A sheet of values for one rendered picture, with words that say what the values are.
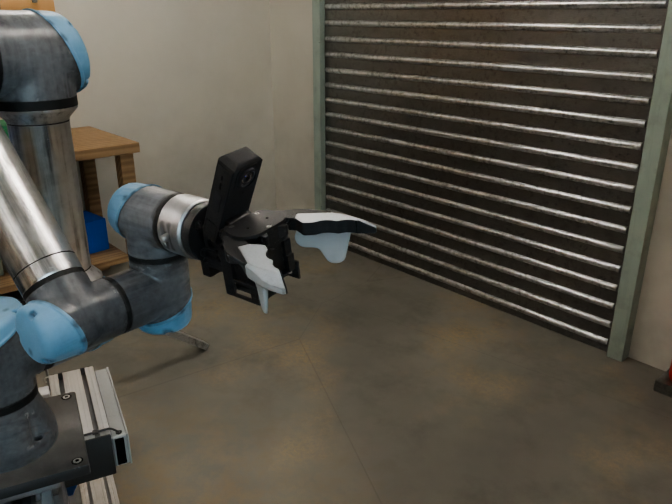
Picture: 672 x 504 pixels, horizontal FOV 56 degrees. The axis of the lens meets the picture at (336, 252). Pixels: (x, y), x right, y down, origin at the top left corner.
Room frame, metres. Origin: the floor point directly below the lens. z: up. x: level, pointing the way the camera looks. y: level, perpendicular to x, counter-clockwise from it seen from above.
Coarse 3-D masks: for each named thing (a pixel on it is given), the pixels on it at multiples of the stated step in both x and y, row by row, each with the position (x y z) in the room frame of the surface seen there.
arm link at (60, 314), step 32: (0, 128) 0.78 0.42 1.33; (0, 160) 0.74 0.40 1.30; (0, 192) 0.71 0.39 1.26; (32, 192) 0.73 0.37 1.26; (0, 224) 0.69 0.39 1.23; (32, 224) 0.70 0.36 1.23; (0, 256) 0.69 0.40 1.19; (32, 256) 0.67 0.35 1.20; (64, 256) 0.69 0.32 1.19; (32, 288) 0.66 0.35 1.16; (64, 288) 0.66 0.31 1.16; (96, 288) 0.68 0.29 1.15; (32, 320) 0.62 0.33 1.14; (64, 320) 0.63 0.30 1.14; (96, 320) 0.65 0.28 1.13; (128, 320) 0.69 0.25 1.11; (32, 352) 0.63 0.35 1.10; (64, 352) 0.62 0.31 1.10
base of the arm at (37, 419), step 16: (32, 400) 0.82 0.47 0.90; (0, 416) 0.78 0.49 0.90; (16, 416) 0.79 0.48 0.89; (32, 416) 0.81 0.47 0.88; (48, 416) 0.84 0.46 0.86; (0, 432) 0.77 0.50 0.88; (16, 432) 0.78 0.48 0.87; (32, 432) 0.81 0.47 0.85; (48, 432) 0.82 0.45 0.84; (0, 448) 0.76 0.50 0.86; (16, 448) 0.77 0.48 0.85; (32, 448) 0.79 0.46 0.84; (48, 448) 0.81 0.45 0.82; (0, 464) 0.76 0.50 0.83; (16, 464) 0.77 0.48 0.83
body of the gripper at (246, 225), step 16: (192, 224) 0.68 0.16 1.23; (240, 224) 0.65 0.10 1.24; (256, 224) 0.65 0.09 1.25; (272, 224) 0.64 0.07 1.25; (192, 240) 0.68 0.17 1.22; (208, 240) 0.69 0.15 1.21; (272, 240) 0.64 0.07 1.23; (288, 240) 0.66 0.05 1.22; (192, 256) 0.69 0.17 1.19; (208, 256) 0.69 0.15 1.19; (224, 256) 0.64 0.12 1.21; (272, 256) 0.64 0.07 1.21; (288, 256) 0.65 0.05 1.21; (208, 272) 0.69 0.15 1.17; (224, 272) 0.65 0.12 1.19; (240, 272) 0.64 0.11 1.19; (288, 272) 0.66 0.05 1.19; (240, 288) 0.65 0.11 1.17; (256, 288) 0.62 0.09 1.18; (256, 304) 0.62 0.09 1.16
